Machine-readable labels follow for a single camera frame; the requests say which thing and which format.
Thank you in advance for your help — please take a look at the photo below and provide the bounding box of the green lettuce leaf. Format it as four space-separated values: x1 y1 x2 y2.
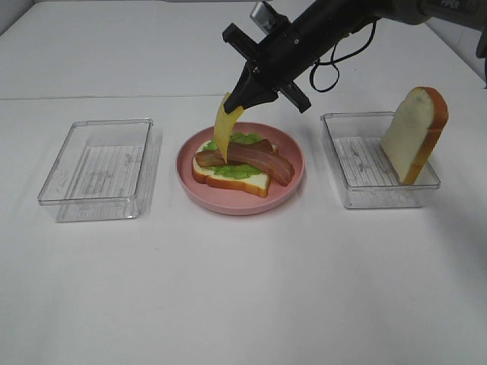
209 132 264 179

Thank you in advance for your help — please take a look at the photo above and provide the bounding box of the pink round plate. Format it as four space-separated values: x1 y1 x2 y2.
176 122 305 215

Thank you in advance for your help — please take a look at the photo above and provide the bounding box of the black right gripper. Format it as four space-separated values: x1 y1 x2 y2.
222 1 377 113

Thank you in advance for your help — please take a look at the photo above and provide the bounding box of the bacon strip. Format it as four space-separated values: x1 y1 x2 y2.
227 143 294 186
194 139 279 167

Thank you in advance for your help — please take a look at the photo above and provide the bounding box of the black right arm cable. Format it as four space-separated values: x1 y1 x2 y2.
308 21 378 93

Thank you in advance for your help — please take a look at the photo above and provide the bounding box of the bread slice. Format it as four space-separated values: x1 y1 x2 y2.
380 87 449 185
192 155 271 198

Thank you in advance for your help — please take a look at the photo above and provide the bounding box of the left clear plastic container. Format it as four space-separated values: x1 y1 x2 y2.
37 119 154 223

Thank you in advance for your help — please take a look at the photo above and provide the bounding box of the yellow cheese slice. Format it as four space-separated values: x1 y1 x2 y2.
213 92 244 163

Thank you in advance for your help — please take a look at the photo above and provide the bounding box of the clear plastic container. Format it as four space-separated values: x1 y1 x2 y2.
37 119 154 223
320 112 441 209

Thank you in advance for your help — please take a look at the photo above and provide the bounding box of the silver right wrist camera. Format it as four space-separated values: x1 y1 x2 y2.
250 1 285 35

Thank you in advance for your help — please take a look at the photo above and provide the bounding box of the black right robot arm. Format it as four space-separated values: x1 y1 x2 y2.
222 0 486 113

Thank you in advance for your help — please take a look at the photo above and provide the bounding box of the right clear plastic container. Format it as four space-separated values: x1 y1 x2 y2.
320 112 441 209

